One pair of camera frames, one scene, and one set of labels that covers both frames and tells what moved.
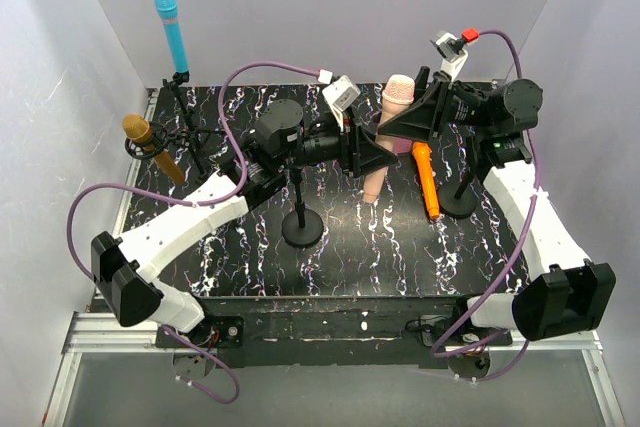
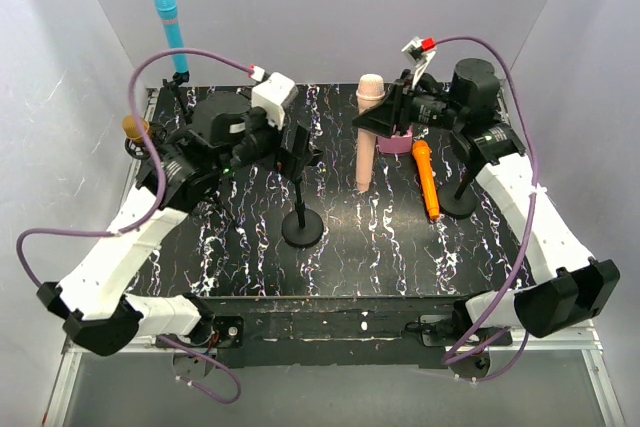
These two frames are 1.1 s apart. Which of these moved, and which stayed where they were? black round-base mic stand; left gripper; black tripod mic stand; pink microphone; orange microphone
Moved: left gripper; pink microphone
Stayed: black tripod mic stand; black round-base mic stand; orange microphone
